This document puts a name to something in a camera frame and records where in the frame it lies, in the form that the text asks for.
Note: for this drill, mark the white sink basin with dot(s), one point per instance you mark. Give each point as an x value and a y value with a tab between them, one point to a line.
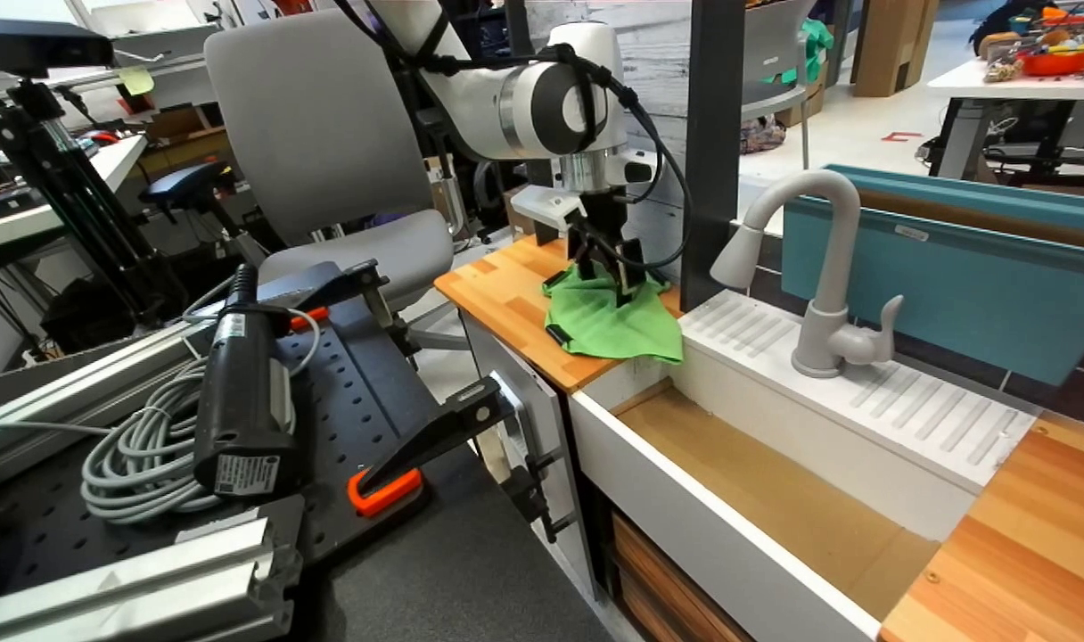
805	506

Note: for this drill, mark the grey faucet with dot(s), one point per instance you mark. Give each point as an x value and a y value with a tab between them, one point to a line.
830	339

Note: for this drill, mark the green towel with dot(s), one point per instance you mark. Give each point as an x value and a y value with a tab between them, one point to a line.
588	317

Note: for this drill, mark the black tripod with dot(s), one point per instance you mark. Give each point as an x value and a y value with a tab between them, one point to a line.
90	210

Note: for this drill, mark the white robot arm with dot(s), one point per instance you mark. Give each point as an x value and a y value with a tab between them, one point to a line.
559	106

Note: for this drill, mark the black vertical post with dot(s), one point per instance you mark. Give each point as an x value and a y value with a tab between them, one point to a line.
712	149

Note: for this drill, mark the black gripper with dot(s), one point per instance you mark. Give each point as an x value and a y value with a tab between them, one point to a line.
596	179

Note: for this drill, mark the black camera on mount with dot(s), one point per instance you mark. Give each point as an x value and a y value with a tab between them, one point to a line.
244	417

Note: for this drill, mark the teal panel behind sink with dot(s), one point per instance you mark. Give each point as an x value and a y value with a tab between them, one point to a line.
989	271

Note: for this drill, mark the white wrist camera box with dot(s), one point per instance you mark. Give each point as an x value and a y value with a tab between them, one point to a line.
544	209

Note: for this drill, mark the black clamp orange tip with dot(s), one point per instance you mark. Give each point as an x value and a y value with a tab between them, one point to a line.
399	471

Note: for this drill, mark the red bowl with toys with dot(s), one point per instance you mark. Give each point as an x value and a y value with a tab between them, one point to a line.
1053	44

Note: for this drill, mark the grey office chair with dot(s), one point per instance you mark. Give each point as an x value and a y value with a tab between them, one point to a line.
330	151

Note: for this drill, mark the aluminium extrusion rail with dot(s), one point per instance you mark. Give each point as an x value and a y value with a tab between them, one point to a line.
218	584

